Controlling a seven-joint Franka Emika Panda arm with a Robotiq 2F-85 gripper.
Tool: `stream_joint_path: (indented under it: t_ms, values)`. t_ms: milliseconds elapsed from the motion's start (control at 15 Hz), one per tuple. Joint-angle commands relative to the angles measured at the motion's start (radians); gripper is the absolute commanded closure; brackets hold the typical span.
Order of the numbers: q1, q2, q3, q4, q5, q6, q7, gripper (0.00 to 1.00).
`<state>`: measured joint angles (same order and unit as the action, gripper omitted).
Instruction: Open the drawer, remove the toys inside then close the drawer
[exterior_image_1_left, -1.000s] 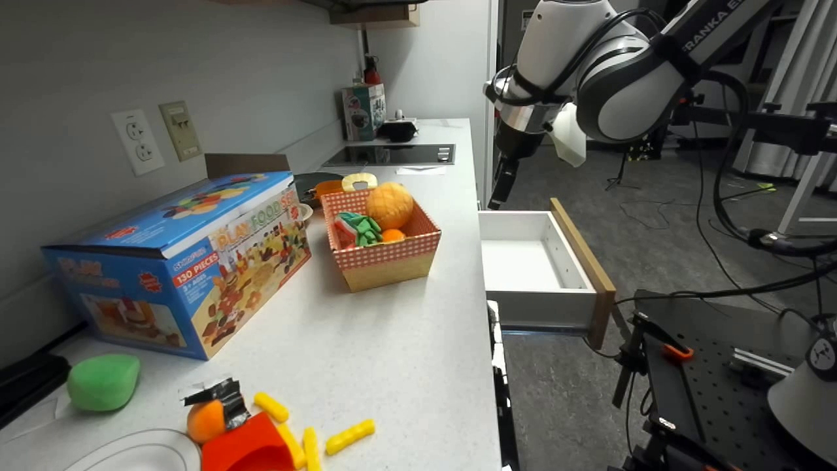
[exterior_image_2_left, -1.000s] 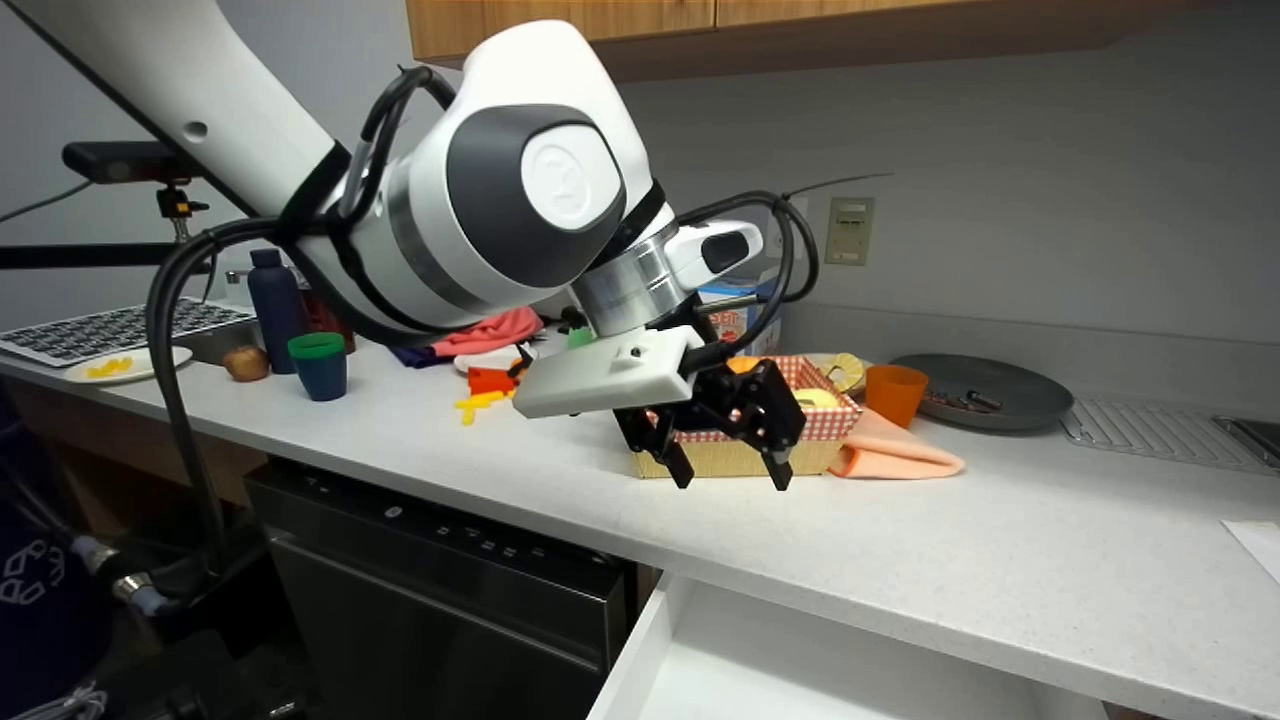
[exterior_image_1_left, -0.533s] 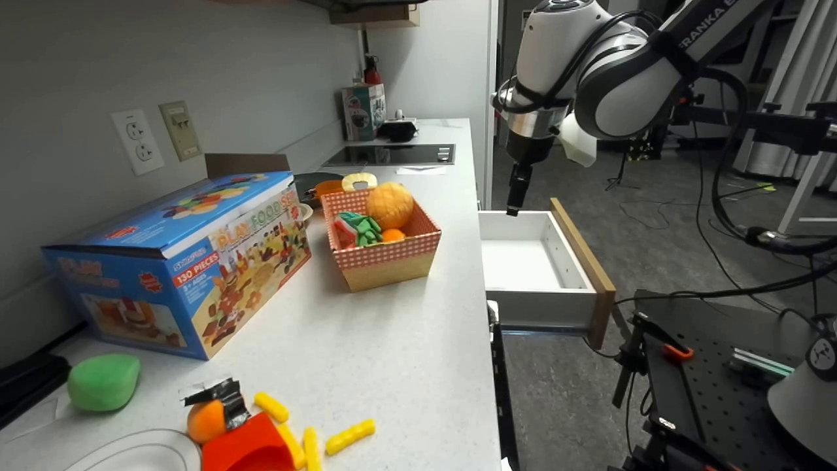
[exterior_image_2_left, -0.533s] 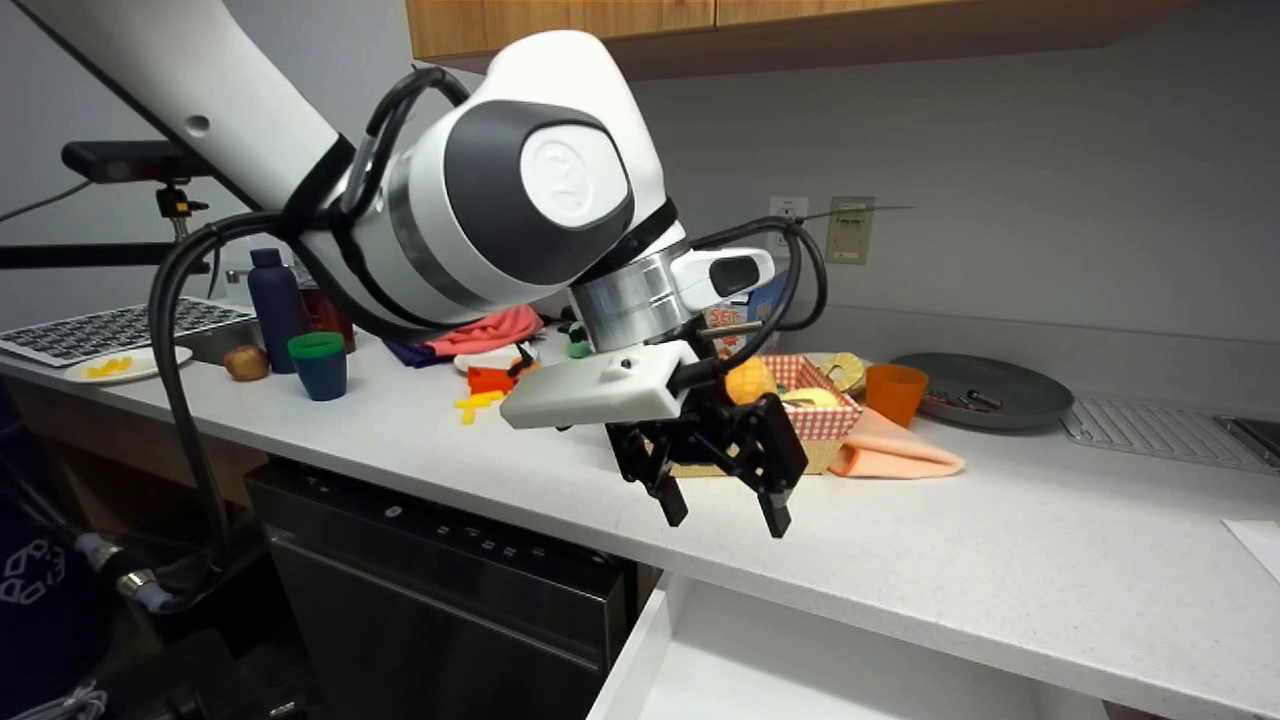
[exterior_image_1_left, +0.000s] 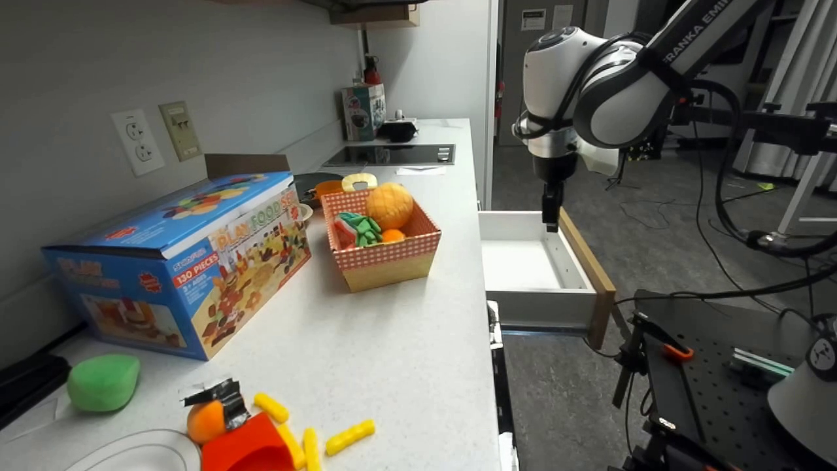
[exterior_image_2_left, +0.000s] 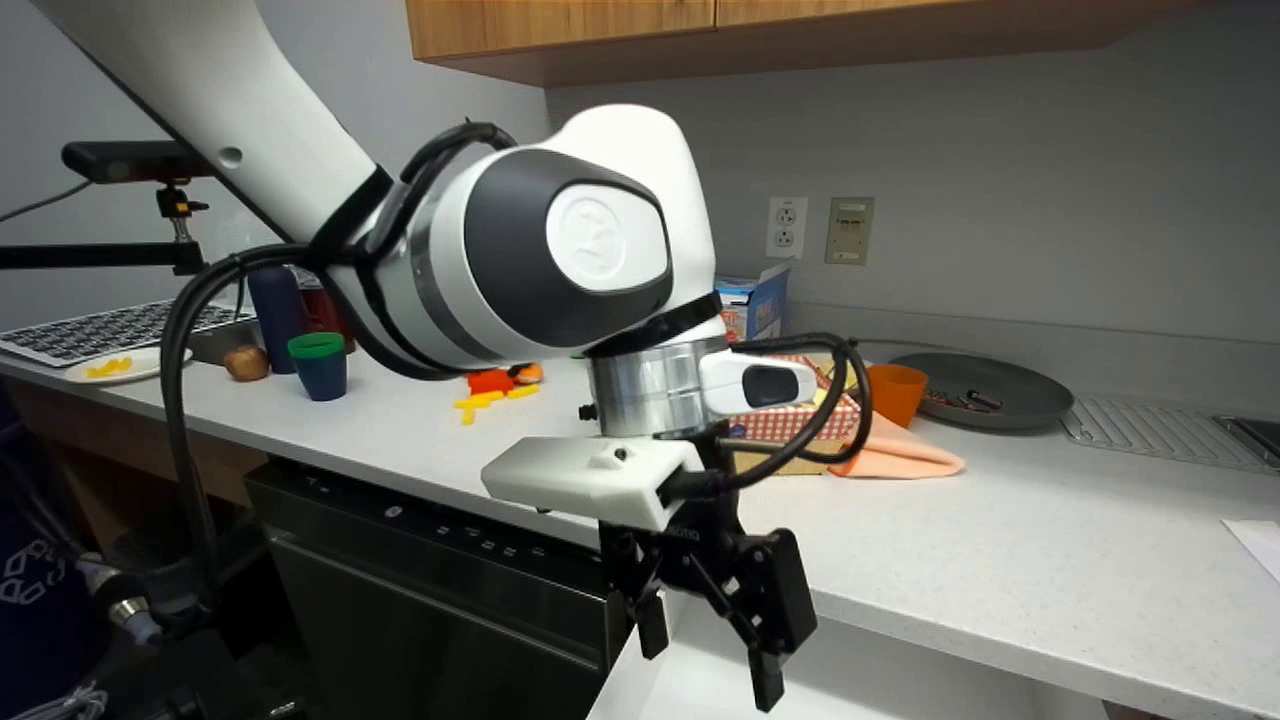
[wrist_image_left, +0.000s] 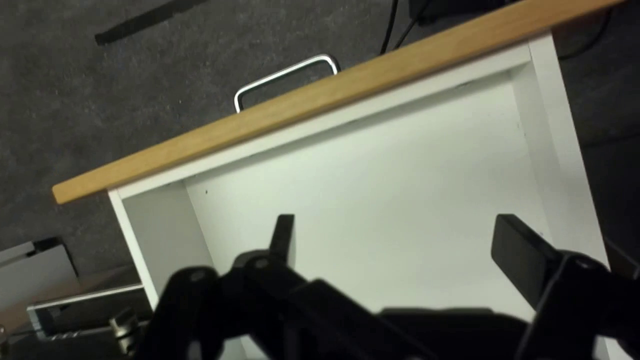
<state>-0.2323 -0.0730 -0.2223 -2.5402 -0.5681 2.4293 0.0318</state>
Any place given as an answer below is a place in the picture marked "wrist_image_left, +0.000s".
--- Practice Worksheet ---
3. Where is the wooden front white drawer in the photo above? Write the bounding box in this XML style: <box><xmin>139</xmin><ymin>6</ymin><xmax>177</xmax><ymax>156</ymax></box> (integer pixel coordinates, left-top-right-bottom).
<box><xmin>51</xmin><ymin>0</ymin><xmax>635</xmax><ymax>360</ymax></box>

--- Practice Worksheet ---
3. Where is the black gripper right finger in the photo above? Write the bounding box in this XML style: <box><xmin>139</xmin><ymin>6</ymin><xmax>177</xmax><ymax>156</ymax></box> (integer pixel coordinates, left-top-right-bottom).
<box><xmin>490</xmin><ymin>211</ymin><xmax>640</xmax><ymax>360</ymax></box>

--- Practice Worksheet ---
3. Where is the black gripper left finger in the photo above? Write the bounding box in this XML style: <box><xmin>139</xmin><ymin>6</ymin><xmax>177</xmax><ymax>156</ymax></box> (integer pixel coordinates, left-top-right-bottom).
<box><xmin>132</xmin><ymin>211</ymin><xmax>407</xmax><ymax>360</ymax></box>

